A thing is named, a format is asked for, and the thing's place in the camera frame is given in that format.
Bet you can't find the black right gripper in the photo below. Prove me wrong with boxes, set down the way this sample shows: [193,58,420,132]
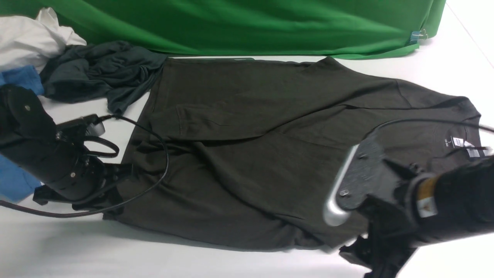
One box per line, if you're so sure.
[339,195,419,278]

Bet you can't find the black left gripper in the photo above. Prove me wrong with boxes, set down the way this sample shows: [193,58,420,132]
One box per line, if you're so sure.
[32,162,137,211]

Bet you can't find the gray long-sleeved shirt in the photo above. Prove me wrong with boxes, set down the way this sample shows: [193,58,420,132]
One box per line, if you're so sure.
[113,58,480,250]

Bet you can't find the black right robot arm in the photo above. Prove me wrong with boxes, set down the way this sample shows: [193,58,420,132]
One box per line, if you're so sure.
[337,157,493,278]

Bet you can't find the blue t-shirt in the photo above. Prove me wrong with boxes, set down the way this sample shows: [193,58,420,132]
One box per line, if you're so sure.
[0,65,44,203]

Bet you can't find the dark teal crumpled garment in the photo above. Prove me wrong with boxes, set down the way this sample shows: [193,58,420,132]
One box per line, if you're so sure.
[39,41,167,114]

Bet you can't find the white crumpled garment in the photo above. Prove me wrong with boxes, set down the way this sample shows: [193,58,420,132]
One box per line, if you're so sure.
[0,7,87,72]

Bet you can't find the blue binder clip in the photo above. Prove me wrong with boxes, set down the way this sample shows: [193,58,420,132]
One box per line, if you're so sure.
[409,29,428,44]

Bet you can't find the green backdrop cloth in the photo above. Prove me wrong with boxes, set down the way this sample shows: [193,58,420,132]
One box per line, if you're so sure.
[1,0,446,60]

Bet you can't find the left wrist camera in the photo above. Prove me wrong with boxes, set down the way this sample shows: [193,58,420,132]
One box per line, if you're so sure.
[55,114,106,142]

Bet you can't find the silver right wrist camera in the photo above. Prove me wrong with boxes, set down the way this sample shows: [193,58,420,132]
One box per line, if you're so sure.
[323,139,400,227]

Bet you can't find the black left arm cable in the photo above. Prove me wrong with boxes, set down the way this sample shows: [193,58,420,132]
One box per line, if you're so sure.
[0,114,170,219]

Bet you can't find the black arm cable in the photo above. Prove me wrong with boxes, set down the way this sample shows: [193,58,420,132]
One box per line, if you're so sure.
[0,114,170,219]
[372,118,494,136]

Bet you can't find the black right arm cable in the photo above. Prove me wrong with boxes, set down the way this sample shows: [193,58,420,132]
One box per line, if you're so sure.
[372,118,494,136]

